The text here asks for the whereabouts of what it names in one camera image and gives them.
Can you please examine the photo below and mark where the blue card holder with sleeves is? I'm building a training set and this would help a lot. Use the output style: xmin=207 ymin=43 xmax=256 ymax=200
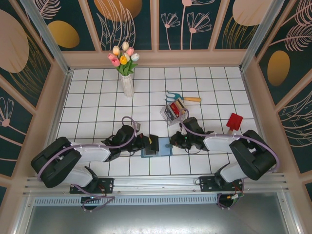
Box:
xmin=140 ymin=135 xmax=174 ymax=159

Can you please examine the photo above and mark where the clear acrylic card box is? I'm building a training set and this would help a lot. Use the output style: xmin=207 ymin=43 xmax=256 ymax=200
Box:
xmin=159 ymin=98 xmax=190 ymax=127

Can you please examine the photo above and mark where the white ribbed vase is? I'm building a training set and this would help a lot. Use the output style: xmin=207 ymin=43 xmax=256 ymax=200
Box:
xmin=121 ymin=74 xmax=135 ymax=98

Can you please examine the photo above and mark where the grey metal sheet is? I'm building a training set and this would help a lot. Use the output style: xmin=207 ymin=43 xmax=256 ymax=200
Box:
xmin=14 ymin=204 xmax=300 ymax=234

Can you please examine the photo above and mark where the colourful tulip bouquet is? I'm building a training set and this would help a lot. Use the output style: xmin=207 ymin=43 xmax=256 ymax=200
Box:
xmin=107 ymin=41 xmax=140 ymax=77

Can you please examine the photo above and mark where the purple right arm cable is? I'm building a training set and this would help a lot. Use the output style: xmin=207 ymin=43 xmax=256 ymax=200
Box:
xmin=179 ymin=108 xmax=280 ymax=210

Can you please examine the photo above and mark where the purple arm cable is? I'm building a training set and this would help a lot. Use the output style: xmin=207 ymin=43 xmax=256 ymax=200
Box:
xmin=179 ymin=108 xmax=280 ymax=210
xmin=36 ymin=116 xmax=137 ymax=213

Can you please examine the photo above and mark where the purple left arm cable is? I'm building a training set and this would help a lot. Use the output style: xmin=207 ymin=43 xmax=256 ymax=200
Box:
xmin=36 ymin=116 xmax=137 ymax=213

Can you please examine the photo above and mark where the teal rake with wooden handle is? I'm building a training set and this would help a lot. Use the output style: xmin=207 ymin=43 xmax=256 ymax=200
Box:
xmin=165 ymin=90 xmax=202 ymax=104

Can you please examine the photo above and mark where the red shovel with wooden handle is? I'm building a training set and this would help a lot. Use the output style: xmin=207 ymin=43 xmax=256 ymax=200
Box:
xmin=226 ymin=113 xmax=244 ymax=135

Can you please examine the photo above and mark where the wide aluminium base rail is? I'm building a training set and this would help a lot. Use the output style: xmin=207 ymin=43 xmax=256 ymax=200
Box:
xmin=23 ymin=172 xmax=290 ymax=198

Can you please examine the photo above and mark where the perforated metal cable tray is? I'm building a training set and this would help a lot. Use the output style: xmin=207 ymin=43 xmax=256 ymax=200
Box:
xmin=33 ymin=196 xmax=220 ymax=207

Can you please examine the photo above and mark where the aluminium side rail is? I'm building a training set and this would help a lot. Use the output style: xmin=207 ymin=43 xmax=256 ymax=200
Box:
xmin=240 ymin=68 xmax=276 ymax=173

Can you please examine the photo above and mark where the aluminium frame post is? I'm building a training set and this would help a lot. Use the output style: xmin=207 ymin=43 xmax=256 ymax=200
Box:
xmin=20 ymin=0 xmax=72 ymax=74
xmin=239 ymin=0 xmax=286 ymax=73

